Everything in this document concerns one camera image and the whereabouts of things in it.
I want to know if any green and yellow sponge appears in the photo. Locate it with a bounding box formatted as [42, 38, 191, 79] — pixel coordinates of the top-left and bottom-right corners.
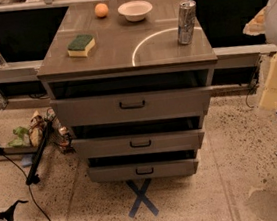
[67, 34, 95, 58]

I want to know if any white paper bowl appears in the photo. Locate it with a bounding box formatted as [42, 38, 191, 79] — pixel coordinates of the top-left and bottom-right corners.
[118, 0, 153, 22]

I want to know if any silver drink can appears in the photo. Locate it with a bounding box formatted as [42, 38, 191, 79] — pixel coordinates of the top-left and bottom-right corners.
[177, 0, 196, 45]

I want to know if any grey three-drawer cabinet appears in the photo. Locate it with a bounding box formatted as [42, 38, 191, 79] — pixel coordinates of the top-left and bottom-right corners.
[37, 0, 217, 182]

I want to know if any blue tape cross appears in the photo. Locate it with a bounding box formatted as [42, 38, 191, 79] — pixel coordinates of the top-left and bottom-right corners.
[126, 179, 159, 218]

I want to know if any orange fruit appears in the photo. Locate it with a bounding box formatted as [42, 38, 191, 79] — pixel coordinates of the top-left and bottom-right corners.
[94, 3, 109, 18]

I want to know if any snack bag pile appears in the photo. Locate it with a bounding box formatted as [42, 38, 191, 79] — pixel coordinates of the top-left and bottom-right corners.
[29, 111, 46, 147]

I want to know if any green crumpled bag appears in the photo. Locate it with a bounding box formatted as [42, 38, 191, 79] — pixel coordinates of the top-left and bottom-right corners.
[9, 126, 31, 148]

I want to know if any black tripod leg left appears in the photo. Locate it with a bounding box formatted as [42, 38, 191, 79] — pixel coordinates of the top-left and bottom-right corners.
[25, 121, 52, 186]

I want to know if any black clamp lower left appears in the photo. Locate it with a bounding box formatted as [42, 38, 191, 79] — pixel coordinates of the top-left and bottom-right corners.
[0, 200, 27, 221]

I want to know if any black floor cable left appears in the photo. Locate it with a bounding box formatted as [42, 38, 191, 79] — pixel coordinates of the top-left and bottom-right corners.
[1, 147, 60, 221]

